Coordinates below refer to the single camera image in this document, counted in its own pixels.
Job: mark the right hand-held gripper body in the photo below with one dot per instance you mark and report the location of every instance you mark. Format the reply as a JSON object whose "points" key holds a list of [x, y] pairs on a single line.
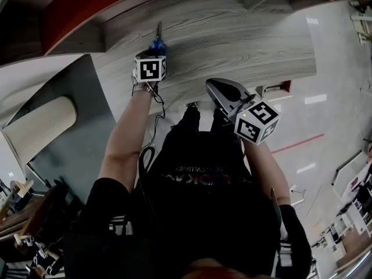
{"points": [[255, 121]]}

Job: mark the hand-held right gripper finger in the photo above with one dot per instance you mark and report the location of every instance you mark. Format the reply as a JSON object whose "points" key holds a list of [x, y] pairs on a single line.
{"points": [[216, 99]]}

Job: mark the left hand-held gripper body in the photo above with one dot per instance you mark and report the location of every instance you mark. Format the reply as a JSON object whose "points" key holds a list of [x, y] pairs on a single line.
{"points": [[149, 68]]}

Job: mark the drawer with pens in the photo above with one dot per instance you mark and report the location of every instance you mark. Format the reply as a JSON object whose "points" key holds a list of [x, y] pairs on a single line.
{"points": [[276, 88]]}

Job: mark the person's left forearm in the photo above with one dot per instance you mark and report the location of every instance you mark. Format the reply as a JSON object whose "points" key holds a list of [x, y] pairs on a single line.
{"points": [[128, 138]]}

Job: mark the person's right forearm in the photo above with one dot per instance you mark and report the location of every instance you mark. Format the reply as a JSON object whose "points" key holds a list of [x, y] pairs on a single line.
{"points": [[267, 173]]}

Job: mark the grey wooden desk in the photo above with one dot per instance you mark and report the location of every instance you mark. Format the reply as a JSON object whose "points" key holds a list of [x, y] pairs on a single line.
{"points": [[221, 48]]}

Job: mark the person's right leg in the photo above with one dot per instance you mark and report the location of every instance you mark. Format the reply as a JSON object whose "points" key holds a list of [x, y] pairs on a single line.
{"points": [[221, 122]]}

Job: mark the person's left white shoe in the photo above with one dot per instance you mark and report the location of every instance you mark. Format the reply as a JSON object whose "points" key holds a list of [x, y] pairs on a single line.
{"points": [[192, 105]]}

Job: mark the person's black shirt torso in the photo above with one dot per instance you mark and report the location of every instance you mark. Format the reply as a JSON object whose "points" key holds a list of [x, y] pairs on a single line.
{"points": [[203, 202]]}

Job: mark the white round ribbed table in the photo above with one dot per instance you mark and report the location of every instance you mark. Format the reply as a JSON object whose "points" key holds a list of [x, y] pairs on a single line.
{"points": [[37, 126]]}

